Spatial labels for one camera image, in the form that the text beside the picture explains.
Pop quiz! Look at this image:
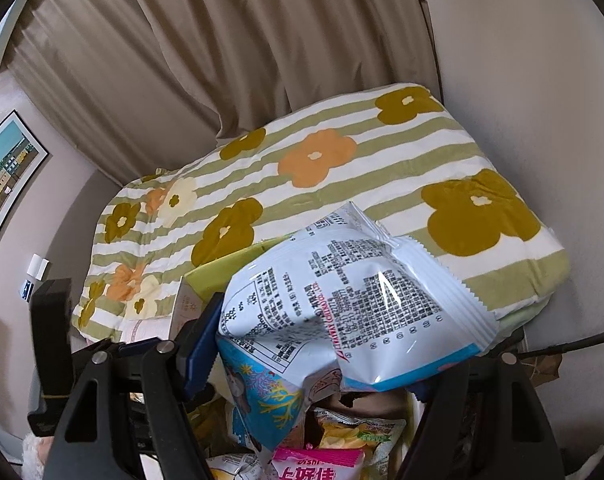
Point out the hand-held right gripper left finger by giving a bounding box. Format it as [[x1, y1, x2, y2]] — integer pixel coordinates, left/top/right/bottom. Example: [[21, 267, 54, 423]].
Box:
[[49, 292, 224, 480]]

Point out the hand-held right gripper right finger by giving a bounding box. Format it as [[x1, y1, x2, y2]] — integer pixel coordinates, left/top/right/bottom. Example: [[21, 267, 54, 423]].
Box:
[[397, 345, 566, 480]]

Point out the blue white snack packet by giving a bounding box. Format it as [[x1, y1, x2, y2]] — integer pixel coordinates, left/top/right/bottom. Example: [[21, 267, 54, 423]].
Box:
[[216, 335, 308, 453], [216, 201, 500, 392]]

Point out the green yellow cardboard box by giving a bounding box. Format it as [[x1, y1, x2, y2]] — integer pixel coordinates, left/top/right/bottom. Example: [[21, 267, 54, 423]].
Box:
[[171, 239, 428, 480]]

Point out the yellow snack packet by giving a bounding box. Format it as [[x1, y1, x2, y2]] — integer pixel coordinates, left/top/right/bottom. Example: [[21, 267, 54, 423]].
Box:
[[312, 407, 408, 468]]

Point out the pink snack packet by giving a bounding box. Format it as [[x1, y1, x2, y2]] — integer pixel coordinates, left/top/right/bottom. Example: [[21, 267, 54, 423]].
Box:
[[272, 447, 365, 480]]

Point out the white embroidered table cloth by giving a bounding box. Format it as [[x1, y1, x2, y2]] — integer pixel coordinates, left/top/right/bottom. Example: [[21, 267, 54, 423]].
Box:
[[122, 317, 175, 346]]

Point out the white tissue roll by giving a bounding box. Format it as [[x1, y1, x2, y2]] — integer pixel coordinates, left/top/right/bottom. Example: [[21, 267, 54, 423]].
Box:
[[27, 254, 50, 281]]

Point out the grey upholstered headboard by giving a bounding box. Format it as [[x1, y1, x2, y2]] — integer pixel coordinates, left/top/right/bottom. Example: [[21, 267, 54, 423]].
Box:
[[12, 160, 128, 346]]

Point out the brown crumpled paper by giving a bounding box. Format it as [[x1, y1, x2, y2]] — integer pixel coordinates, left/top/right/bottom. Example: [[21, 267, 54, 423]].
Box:
[[529, 354, 564, 387]]

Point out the floral striped blanket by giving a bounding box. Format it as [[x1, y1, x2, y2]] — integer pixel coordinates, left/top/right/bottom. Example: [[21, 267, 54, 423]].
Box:
[[72, 82, 570, 332]]

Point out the beige curtain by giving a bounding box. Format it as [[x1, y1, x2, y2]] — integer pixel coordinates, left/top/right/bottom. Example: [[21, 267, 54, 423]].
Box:
[[9, 0, 440, 191]]

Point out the black cable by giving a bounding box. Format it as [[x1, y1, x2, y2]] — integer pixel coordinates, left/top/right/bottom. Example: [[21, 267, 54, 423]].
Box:
[[517, 327, 604, 361]]

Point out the framed wall poster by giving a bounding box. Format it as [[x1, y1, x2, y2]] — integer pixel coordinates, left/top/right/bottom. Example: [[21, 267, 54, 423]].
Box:
[[0, 110, 50, 248]]

